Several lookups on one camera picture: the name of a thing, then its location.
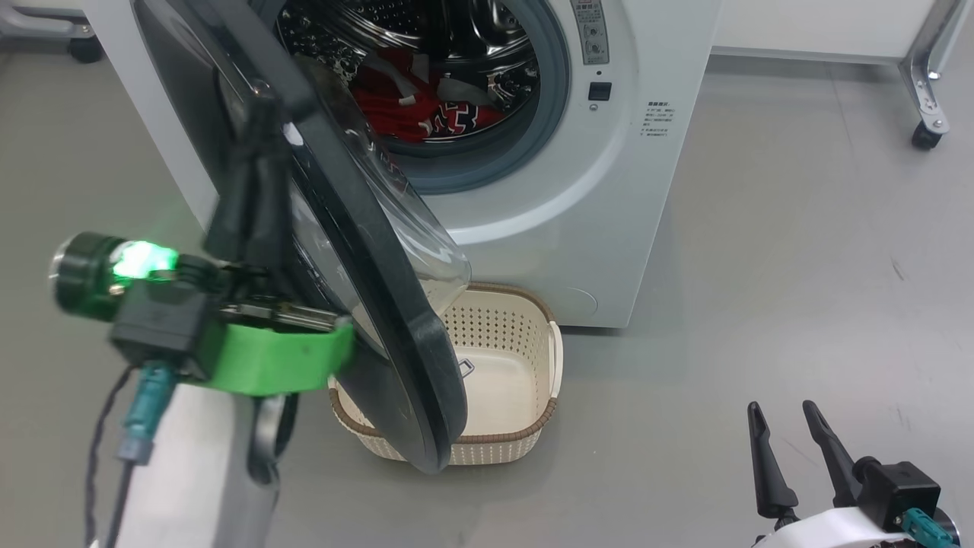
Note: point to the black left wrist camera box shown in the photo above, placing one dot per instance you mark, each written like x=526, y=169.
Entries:
x=160, y=331

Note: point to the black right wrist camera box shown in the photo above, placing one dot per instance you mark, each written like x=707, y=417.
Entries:
x=898, y=491

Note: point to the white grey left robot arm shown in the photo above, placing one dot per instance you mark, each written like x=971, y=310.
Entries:
x=198, y=472

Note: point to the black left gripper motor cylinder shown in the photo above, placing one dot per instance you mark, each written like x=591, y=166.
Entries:
x=87, y=278

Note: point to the cream perforated laundry basket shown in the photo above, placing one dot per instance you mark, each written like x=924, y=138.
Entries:
x=510, y=380

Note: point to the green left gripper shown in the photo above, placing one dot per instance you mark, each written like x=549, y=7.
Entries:
x=274, y=361

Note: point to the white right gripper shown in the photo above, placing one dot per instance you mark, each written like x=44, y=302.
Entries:
x=829, y=533

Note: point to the grey instruction sticker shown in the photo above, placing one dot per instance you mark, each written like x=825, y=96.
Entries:
x=592, y=30

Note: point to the red Bulls basketball jersey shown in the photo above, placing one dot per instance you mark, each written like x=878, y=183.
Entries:
x=456, y=118

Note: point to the white front-load washing machine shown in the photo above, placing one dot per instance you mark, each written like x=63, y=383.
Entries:
x=609, y=228

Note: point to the metal frame leg with caster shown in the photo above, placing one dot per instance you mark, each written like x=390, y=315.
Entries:
x=924, y=84

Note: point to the white cabinet panel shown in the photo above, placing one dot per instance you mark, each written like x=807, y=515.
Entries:
x=806, y=27

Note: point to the red shorts with white stripe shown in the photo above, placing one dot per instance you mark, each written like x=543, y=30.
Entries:
x=388, y=114

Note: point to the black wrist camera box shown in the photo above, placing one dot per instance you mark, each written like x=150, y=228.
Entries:
x=160, y=331
x=898, y=491

